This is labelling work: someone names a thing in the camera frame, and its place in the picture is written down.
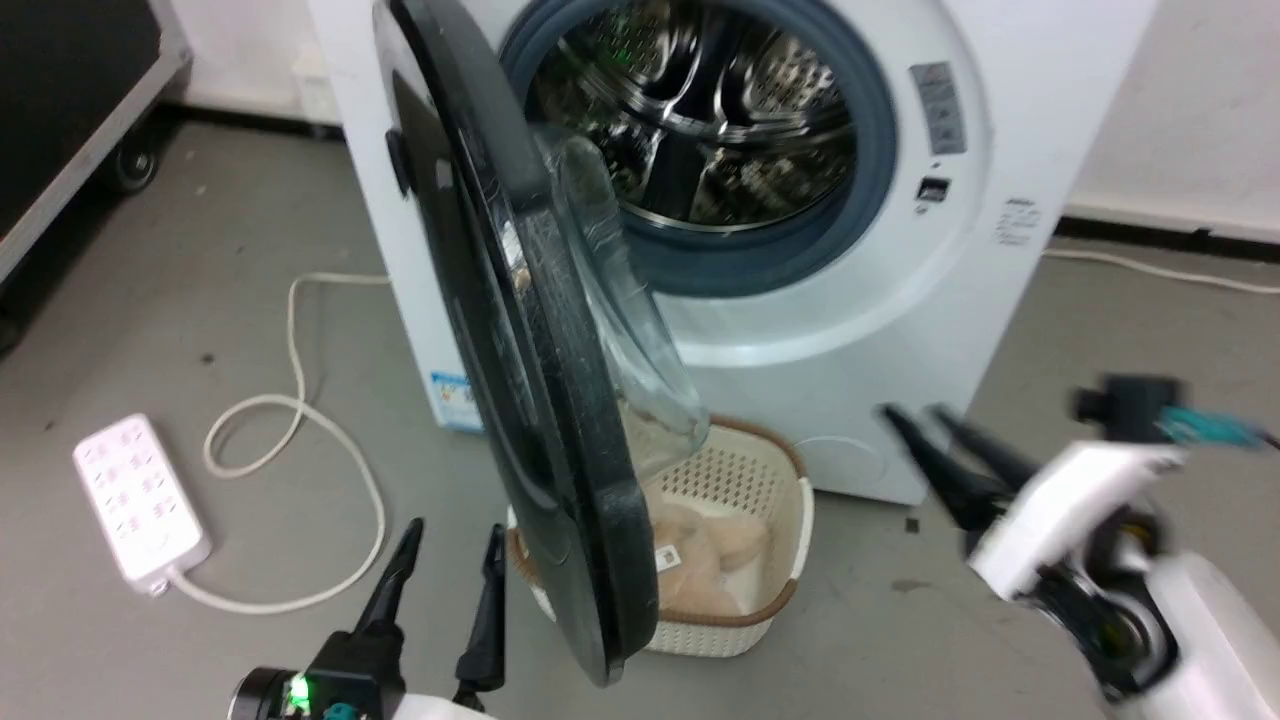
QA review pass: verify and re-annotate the cream perforated laundry basket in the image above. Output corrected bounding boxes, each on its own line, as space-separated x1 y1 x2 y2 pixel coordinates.
505 418 816 659

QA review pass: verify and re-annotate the black round washer door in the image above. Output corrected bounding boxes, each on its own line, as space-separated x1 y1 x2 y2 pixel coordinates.
372 0 713 689

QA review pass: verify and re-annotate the white power strip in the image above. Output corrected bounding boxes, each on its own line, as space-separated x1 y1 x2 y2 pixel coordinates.
72 413 213 596

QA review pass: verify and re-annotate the white front-load washing machine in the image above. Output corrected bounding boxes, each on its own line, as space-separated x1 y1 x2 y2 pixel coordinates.
305 0 1161 506

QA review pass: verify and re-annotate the white cable along wall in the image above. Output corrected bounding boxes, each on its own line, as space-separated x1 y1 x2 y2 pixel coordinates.
1040 247 1280 297

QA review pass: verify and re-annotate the peach plush toy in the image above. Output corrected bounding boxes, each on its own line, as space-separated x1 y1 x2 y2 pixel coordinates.
640 490 773 617

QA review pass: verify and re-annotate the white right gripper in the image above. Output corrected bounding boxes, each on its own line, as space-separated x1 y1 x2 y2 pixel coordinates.
878 403 1189 603

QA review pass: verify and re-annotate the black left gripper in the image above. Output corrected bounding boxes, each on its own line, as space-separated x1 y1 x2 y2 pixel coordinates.
300 518 507 720

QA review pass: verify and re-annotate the white power strip cable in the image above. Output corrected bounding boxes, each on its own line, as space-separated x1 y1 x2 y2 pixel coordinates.
165 272 391 614

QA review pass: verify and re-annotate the teal camera cable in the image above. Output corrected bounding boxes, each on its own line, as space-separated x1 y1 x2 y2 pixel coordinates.
1158 405 1280 451

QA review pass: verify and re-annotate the black caster wheel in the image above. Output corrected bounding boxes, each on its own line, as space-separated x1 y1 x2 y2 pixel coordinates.
108 140 161 194

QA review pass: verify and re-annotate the black flight case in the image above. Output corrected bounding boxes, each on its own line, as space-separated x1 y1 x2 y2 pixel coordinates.
0 0 193 286

